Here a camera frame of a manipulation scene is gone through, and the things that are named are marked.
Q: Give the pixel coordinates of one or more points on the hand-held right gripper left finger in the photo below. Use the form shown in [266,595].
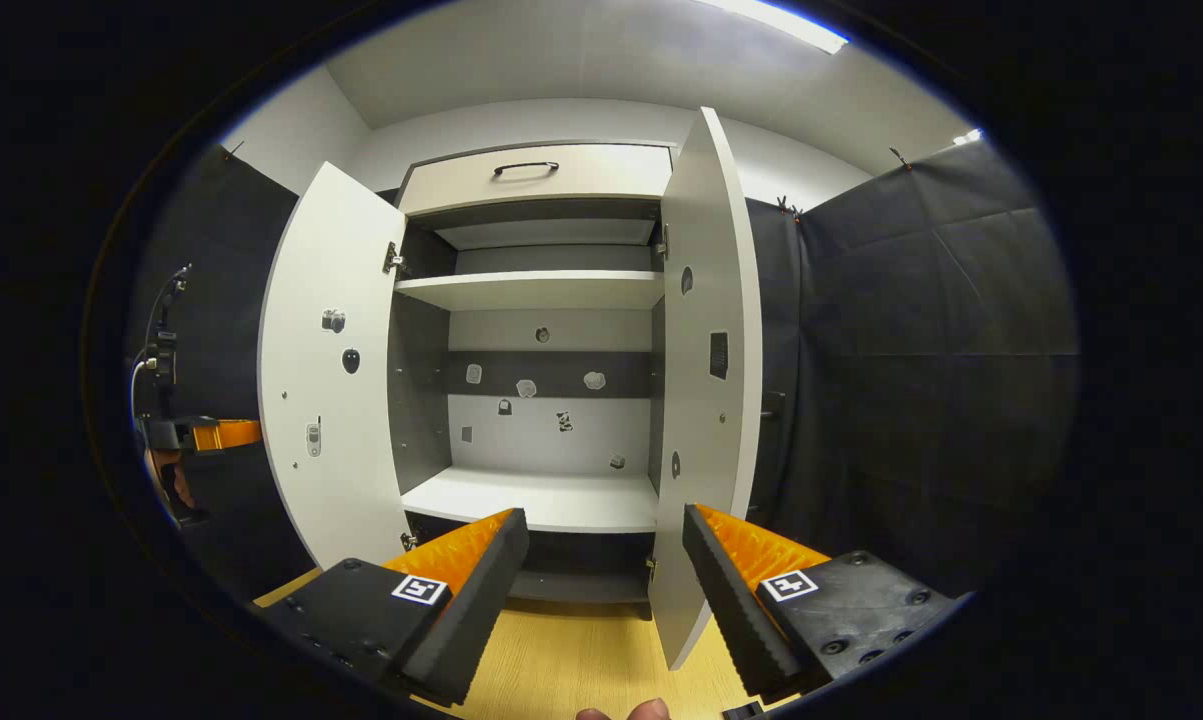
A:
[466,610]

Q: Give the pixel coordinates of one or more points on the beige cabinet door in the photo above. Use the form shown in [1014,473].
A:
[321,250]
[706,280]

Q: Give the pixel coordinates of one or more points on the beige double-door shoe cabinet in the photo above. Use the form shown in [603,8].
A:
[521,330]

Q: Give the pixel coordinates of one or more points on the white cabinet shelf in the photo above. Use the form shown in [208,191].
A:
[531,288]
[531,498]

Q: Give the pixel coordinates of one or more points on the long ceiling light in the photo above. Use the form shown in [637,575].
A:
[781,22]

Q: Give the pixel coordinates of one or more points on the small ceiling light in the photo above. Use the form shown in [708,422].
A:
[966,136]

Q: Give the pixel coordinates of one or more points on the black cloth clip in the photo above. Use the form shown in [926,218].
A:
[787,205]

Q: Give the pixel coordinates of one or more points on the beige cabinet drawer front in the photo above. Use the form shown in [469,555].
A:
[591,170]

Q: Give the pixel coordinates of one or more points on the black backdrop cloth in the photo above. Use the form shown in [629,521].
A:
[911,350]

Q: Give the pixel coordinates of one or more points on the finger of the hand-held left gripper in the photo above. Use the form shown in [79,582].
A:
[216,434]

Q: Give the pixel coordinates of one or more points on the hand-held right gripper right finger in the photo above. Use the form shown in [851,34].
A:
[736,610]

